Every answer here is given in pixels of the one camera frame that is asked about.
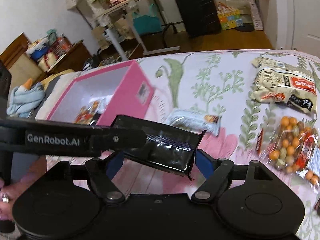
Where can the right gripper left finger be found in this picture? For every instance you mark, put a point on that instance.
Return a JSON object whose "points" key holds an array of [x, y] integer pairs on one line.
{"points": [[101, 172]]}

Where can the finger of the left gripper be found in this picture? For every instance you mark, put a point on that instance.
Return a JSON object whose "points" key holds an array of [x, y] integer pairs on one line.
{"points": [[113, 139]]}

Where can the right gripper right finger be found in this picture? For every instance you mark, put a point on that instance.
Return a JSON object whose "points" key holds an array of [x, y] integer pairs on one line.
{"points": [[217, 174]]}

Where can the black snack packet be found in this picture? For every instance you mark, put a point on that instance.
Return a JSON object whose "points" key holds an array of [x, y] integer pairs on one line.
{"points": [[167, 148]]}

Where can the left hand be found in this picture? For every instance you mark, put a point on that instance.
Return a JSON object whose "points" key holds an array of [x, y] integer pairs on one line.
{"points": [[29, 169]]}

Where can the snack packet inside box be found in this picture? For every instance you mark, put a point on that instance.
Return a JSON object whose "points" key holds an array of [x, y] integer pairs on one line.
{"points": [[90, 113]]}

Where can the light blue cloth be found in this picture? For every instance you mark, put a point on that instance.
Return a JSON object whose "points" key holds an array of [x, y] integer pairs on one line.
{"points": [[22, 101]]}

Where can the pink storage box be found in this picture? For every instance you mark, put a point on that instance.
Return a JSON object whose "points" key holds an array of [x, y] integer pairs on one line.
{"points": [[123, 86]]}

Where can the silver wrapped snack bar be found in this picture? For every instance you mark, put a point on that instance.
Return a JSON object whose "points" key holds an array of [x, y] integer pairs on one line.
{"points": [[194, 122]]}

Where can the wooden nightstand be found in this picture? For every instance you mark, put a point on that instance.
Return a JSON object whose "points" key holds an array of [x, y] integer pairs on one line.
{"points": [[74, 59]]}

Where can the cream noodle snack bag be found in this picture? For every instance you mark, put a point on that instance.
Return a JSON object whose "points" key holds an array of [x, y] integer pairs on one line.
{"points": [[278, 82]]}

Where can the teal bag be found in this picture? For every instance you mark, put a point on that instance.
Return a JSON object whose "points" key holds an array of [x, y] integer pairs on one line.
{"points": [[148, 23]]}

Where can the white rolling desk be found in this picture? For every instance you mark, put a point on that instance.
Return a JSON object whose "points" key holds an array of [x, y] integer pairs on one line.
{"points": [[115, 17]]}

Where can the colourful toy box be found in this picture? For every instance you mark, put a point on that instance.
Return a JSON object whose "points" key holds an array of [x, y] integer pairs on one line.
{"points": [[229, 17]]}

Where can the black suitcase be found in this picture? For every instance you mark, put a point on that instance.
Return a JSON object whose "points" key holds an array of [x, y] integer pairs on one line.
{"points": [[199, 17]]}

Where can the white wardrobe door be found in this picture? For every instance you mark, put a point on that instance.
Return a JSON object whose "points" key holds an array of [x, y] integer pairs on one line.
{"points": [[291, 24]]}

